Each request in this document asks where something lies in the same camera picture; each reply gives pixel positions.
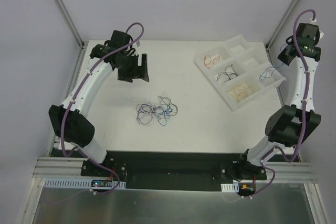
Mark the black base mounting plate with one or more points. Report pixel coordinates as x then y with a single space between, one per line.
175 171

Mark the white foam compartment tray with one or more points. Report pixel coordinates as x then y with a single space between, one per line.
239 70

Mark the right white cable duct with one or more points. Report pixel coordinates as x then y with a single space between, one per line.
230 188

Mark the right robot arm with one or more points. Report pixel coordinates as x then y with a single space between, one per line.
296 120

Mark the white cable duct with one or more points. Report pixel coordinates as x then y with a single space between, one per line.
230 188
83 183

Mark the left white cable duct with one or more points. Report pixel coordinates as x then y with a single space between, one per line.
83 183

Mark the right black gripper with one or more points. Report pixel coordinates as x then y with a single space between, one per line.
284 57

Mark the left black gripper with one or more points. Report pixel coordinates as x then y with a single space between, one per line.
137 69

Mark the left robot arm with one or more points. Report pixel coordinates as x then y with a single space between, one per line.
69 120

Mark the left aluminium frame post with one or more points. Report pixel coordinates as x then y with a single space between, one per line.
69 22

